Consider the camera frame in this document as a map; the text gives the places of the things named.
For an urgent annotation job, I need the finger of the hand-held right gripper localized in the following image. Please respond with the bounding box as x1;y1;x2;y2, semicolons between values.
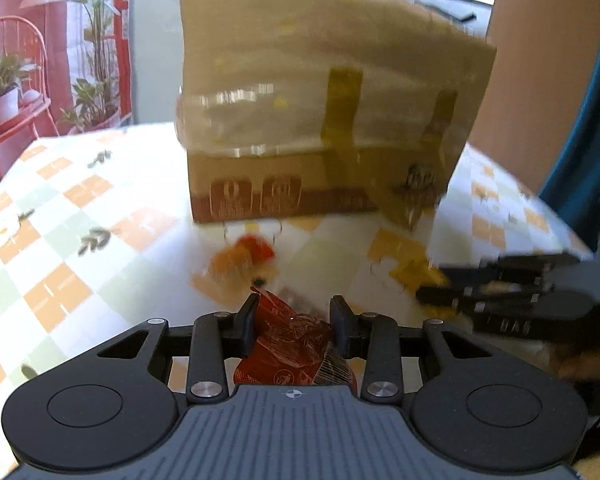
414;280;548;313
437;252;583;283

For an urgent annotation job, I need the taped cardboard box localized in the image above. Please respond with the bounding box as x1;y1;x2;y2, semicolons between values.
174;0;499;233

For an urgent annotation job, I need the wooden door panel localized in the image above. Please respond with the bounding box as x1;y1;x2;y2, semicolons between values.
486;0;600;197

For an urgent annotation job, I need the wall poster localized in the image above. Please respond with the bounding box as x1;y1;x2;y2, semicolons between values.
0;0;135;188

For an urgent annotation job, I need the orange red snack packet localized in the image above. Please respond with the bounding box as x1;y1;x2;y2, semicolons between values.
206;234;280;283

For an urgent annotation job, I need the checkered floral tablecloth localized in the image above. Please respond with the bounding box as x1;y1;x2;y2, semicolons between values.
0;121;597;413

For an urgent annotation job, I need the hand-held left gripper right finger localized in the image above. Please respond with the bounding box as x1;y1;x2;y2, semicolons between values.
329;295;497;404

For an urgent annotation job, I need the teal curtain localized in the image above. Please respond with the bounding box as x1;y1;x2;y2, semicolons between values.
536;4;600;253

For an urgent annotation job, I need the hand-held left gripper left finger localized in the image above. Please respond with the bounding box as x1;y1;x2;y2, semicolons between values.
97;292;262;404

